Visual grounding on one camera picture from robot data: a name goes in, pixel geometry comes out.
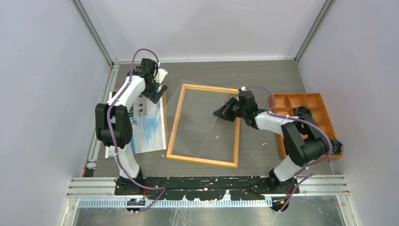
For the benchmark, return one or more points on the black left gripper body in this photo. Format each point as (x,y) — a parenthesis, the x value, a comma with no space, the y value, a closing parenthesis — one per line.
(151,90)

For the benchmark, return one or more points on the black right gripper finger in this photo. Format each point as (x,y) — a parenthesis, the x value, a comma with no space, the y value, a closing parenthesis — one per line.
(222,114)
(230,106)

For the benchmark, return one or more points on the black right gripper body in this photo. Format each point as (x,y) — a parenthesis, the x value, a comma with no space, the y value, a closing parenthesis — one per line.
(237,111)

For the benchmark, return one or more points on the yellow wooden picture frame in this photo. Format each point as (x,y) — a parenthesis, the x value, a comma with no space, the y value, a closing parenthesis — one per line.
(191,108)

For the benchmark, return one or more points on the building and sky photo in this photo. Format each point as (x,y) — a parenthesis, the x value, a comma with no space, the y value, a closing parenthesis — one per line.
(148,125)

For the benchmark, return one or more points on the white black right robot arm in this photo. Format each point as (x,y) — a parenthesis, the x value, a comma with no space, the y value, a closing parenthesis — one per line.
(304,142)

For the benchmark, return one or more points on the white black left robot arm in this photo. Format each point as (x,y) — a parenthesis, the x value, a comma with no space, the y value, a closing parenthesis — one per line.
(113,125)

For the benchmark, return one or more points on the dark rolled tie with blue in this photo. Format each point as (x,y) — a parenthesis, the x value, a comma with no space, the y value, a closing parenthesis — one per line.
(302,112)

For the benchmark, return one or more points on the dark rolled tie yellow pattern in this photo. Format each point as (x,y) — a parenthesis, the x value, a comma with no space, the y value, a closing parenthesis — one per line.
(337,147)

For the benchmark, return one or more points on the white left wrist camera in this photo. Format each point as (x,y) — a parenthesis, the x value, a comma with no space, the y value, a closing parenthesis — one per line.
(160,76)

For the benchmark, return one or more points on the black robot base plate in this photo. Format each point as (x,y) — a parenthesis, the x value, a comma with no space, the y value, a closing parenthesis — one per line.
(203,188)

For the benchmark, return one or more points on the aluminium rail front edge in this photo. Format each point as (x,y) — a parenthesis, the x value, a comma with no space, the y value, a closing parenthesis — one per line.
(99,192)

